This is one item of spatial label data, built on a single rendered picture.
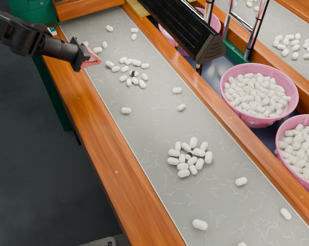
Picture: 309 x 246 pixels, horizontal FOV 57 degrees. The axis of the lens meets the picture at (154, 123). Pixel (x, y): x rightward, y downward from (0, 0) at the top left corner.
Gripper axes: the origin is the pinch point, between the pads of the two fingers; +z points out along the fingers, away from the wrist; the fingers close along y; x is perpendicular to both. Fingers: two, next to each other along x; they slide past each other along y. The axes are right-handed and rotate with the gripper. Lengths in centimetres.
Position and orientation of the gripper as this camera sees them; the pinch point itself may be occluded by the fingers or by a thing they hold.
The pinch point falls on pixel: (98, 61)
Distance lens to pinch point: 97.0
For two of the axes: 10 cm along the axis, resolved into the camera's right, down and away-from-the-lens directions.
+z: 6.8, 0.9, 7.2
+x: -5.5, 7.1, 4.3
